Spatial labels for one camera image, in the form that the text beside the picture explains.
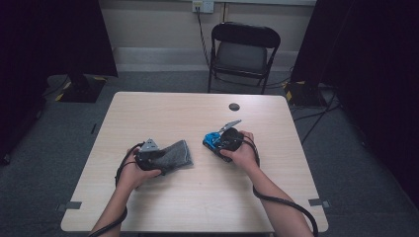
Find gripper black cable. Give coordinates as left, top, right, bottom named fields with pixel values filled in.
left=87, top=141, right=146, bottom=237
left=241, top=134, right=320, bottom=237

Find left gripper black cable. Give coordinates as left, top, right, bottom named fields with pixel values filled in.
left=87, top=141, right=146, bottom=237

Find person's left hand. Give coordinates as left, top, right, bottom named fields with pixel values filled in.
left=117, top=147, right=163, bottom=195

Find white wall socket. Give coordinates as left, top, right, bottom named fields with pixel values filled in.
left=192, top=0, right=215, bottom=14

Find dark curtain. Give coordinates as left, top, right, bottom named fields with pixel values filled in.
left=0, top=0, right=119, bottom=166
left=291, top=0, right=419, bottom=209

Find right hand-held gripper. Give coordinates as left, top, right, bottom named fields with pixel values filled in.
left=218, top=118, right=246, bottom=153

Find grey cloth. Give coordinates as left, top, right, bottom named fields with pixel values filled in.
left=153, top=139, right=195, bottom=176

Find black socket cable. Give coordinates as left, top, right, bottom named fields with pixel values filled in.
left=196, top=7, right=212, bottom=69

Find blue toy car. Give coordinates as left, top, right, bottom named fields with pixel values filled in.
left=202, top=131, right=233, bottom=164

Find black folding chair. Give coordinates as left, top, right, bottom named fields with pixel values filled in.
left=207, top=21, right=282, bottom=96

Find black floor cables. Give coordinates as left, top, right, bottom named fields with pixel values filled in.
left=292, top=88, right=342, bottom=146

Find person's right hand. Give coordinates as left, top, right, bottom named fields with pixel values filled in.
left=218, top=130, right=261, bottom=176

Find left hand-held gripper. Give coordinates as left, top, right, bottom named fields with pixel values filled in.
left=134, top=137, right=166, bottom=173

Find black stand base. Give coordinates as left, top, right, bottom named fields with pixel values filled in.
left=285, top=80, right=328, bottom=109
left=58, top=73, right=107, bottom=104

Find grey tape strip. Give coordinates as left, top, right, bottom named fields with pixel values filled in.
left=307, top=197, right=330, bottom=209
left=55, top=200, right=83, bottom=212

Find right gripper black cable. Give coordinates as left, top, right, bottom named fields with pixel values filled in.
left=241, top=134, right=320, bottom=237

